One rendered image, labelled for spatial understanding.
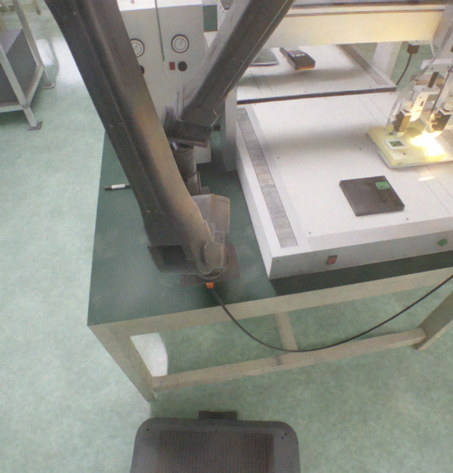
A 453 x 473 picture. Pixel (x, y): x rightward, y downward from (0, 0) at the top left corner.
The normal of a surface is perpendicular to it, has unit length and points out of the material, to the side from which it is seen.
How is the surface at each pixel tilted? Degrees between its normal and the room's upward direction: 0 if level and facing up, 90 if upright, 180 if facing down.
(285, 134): 0
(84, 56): 76
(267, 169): 0
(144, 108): 69
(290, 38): 90
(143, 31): 90
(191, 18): 90
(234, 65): 115
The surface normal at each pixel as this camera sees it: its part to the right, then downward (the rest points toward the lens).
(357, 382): -0.01, -0.63
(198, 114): 0.02, 0.97
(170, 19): 0.17, 0.76
